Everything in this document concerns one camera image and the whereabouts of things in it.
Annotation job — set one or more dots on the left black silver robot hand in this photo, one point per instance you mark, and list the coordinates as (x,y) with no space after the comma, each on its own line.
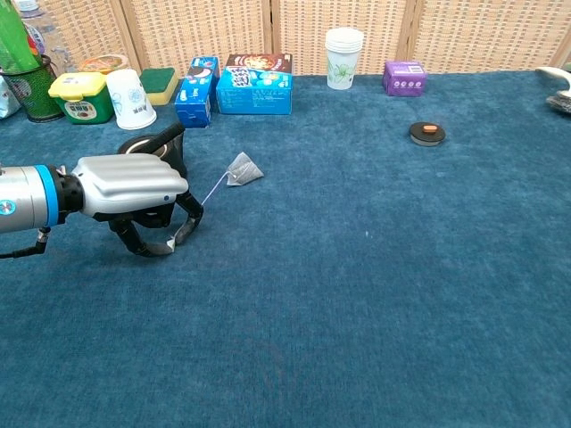
(129,183)

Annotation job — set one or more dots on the grey pyramid tea bag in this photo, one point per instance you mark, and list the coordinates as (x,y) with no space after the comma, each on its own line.
(243,171)

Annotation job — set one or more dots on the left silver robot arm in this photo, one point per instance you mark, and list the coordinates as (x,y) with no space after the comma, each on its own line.
(24,198)

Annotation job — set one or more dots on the upturned white paper cup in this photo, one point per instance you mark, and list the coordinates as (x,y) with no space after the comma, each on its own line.
(131,100)

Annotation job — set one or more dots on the orange jelly cup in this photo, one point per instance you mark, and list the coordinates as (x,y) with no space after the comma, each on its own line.
(105,63)

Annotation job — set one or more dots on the yellow container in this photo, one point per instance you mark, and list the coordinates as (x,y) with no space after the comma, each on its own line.
(80,96)

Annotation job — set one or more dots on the green and yellow sponge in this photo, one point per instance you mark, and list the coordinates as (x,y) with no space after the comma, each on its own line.
(158,82)

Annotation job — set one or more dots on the blue Oreo box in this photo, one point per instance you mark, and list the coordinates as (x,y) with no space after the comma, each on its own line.
(194,98)

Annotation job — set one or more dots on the black mesh holder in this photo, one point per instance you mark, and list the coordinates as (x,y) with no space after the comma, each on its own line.
(35,96)

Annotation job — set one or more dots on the white wet wipes pack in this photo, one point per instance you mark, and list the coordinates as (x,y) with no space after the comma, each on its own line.
(6,102)

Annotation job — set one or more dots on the blue chocolate cookie box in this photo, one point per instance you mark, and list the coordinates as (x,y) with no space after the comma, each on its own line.
(254,91)

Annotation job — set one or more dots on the clear plastic water bottle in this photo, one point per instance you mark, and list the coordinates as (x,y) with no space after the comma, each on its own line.
(39,42)

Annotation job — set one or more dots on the woven bamboo folding screen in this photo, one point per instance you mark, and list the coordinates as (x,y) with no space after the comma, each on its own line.
(201,27)

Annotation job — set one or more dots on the green cylindrical can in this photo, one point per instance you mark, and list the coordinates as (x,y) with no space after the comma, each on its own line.
(13,40)

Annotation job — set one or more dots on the blue table cloth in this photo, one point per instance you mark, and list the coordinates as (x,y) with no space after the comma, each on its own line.
(334,290)

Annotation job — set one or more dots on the purple cardboard box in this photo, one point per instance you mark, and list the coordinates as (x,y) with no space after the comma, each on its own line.
(403,80)

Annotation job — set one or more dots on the black lid with orange knob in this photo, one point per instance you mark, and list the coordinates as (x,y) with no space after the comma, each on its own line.
(424,138)

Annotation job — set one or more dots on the white plastic spoon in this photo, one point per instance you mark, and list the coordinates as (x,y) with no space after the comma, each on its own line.
(555,76)

